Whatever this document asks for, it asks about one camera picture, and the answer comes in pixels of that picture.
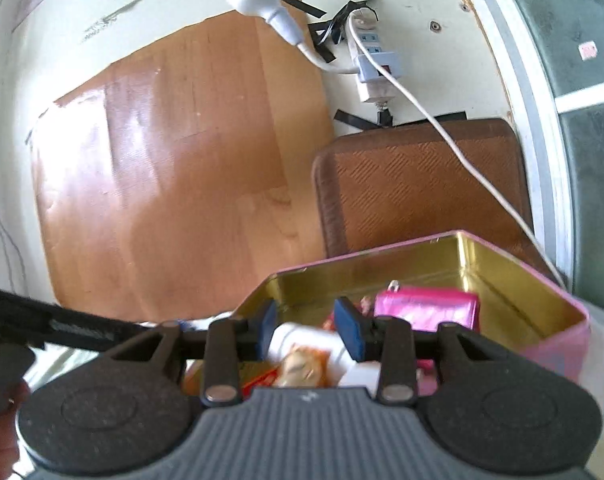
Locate pink tin box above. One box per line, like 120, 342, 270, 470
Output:
182, 230, 592, 397

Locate black tape strip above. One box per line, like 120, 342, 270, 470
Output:
281, 0, 328, 18

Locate orange snack packet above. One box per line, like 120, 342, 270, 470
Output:
242, 346, 331, 391

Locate white power strip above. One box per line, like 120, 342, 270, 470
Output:
348, 7, 402, 104

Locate wooden headboard panel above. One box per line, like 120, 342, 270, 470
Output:
28, 0, 336, 322

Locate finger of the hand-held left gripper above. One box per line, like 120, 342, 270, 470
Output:
0, 285, 150, 350

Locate magenta zip wallet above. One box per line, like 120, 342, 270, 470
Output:
373, 287, 481, 334

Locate white charger plug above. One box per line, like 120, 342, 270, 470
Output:
269, 321, 384, 389

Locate white window frame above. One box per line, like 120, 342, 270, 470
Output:
449, 0, 580, 291

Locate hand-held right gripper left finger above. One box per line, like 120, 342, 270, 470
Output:
104, 300, 279, 407

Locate long white cable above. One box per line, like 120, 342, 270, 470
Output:
348, 10, 567, 288

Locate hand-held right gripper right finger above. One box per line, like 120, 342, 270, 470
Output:
333, 297, 484, 404

